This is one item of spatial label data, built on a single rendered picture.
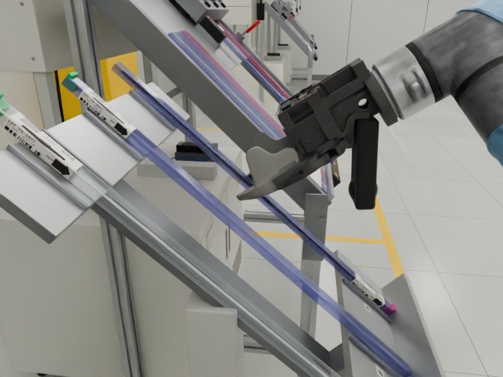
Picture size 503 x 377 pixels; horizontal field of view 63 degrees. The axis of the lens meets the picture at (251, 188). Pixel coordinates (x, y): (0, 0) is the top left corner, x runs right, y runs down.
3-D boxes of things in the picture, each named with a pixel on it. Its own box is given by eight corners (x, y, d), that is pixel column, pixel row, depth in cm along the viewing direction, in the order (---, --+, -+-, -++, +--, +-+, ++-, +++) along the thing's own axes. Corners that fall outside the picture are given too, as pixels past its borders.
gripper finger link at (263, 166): (216, 167, 51) (278, 126, 50) (242, 205, 52) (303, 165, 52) (217, 173, 48) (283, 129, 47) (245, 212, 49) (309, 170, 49)
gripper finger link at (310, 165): (266, 173, 52) (324, 135, 51) (274, 184, 52) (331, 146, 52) (272, 182, 47) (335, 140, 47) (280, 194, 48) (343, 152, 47)
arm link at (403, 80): (423, 97, 51) (444, 111, 44) (389, 116, 53) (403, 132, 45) (396, 43, 49) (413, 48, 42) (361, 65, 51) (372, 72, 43)
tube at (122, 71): (386, 310, 61) (392, 305, 60) (388, 316, 59) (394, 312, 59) (115, 67, 51) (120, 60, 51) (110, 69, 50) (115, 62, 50)
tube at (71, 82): (61, 84, 40) (68, 72, 39) (68, 81, 41) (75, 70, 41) (404, 378, 49) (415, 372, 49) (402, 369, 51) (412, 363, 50)
